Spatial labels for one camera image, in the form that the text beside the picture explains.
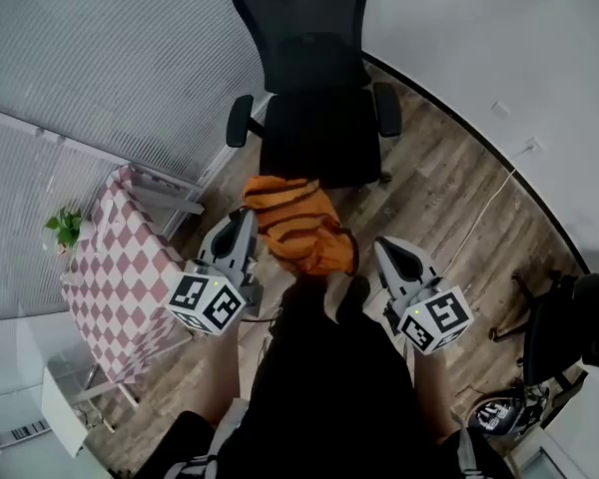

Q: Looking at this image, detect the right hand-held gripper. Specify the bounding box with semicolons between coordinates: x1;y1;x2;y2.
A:
372;235;476;357

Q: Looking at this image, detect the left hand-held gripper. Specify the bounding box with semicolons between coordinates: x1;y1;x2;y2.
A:
166;210;267;337

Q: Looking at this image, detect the orange backpack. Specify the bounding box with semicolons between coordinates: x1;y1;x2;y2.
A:
242;175;361;277

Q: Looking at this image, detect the black mesh office chair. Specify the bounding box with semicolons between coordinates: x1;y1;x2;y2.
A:
226;0;403;193

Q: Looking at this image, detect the person's right forearm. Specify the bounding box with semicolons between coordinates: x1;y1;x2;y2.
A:
407;350;456;444

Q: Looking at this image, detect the person's left forearm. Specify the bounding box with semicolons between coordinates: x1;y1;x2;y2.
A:
198;330;242;429

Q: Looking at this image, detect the black swivel chair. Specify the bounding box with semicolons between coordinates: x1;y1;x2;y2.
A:
488;269;599;394

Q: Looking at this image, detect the person's black shoe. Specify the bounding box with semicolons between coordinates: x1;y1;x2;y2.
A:
336;274;373;324

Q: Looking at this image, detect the table with pink checkered cloth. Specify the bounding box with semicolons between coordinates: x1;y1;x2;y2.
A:
59;165;207;387

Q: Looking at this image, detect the person's black clothing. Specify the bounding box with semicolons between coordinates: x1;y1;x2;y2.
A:
144;279;518;479

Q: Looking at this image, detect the green potted plant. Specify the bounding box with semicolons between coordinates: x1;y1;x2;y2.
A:
43;207;85;256

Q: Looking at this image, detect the black helmet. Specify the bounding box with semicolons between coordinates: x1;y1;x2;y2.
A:
467;386;551;439

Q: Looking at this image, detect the white side table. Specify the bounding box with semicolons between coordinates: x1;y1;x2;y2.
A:
39;365;90;459

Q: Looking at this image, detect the white power cable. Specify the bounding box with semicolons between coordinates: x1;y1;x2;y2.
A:
448;166;519;264

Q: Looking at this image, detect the left grey shoulder strap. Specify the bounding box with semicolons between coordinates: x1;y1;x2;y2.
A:
164;396;252;479

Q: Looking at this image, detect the grey shoulder strap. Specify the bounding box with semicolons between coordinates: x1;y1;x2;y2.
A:
451;406;483;479
164;396;252;479

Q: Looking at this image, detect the right grey shoulder strap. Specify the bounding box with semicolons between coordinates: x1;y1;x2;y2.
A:
451;406;483;479

